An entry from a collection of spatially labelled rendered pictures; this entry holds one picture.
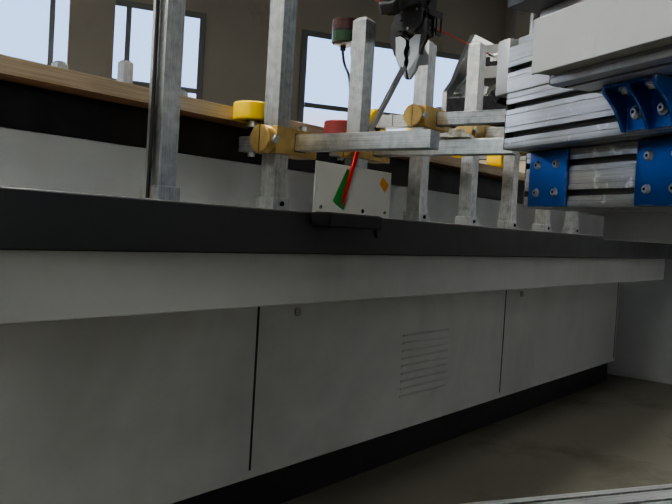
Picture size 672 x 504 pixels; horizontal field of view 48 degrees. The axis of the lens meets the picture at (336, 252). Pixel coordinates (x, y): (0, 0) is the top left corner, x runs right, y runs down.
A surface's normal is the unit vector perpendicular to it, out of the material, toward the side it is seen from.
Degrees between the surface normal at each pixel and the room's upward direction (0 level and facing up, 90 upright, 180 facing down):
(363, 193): 90
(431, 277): 90
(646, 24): 90
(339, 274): 90
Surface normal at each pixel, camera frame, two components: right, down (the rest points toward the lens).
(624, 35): -0.93, -0.04
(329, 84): 0.37, 0.05
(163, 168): 0.79, 0.07
